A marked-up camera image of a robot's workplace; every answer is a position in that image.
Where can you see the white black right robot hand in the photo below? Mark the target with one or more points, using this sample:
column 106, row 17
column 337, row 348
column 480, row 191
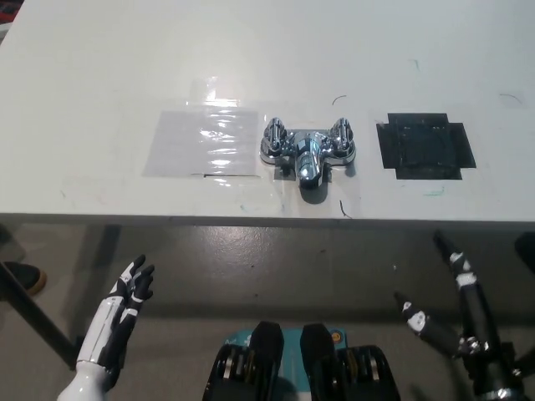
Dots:
column 474, row 305

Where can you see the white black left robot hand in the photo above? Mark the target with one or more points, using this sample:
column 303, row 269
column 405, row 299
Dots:
column 106, row 330

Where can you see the black diagonal table leg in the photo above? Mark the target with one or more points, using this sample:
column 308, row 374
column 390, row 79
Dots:
column 37, row 313

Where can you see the black shoe tan sole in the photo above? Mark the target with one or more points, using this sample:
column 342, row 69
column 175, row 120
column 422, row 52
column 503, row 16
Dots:
column 25, row 277

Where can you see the grey trouser leg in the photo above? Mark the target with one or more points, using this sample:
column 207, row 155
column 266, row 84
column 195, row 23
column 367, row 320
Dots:
column 9, row 244

